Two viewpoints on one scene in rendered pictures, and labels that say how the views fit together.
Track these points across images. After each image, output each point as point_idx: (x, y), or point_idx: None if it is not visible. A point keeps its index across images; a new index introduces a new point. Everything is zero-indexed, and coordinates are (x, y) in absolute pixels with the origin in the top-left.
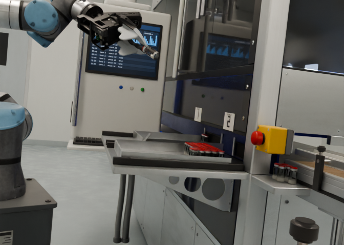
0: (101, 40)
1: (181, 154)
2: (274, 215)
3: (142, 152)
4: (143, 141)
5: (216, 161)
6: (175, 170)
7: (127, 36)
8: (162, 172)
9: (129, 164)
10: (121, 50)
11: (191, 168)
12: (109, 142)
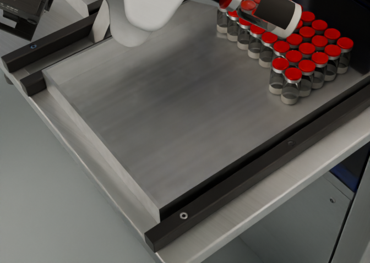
0: (11, 14)
1: (215, 34)
2: None
3: (203, 178)
4: (111, 39)
5: (354, 90)
6: (295, 186)
7: None
8: (271, 208)
9: (189, 228)
10: (118, 22)
11: (315, 146)
12: (30, 81)
